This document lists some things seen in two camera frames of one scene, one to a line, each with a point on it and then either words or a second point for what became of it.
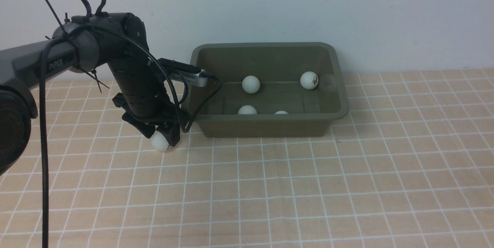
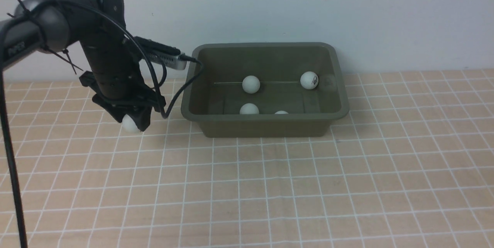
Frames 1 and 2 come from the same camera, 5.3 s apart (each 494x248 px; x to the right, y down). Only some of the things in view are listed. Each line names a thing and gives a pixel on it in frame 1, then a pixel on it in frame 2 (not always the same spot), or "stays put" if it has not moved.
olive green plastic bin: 271,90 stays put
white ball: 159,142 -> 128,124
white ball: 251,84 stays put
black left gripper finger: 173,133 -> 142,118
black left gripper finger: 147,129 -> 117,111
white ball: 247,109 stays put
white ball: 309,80 stays put
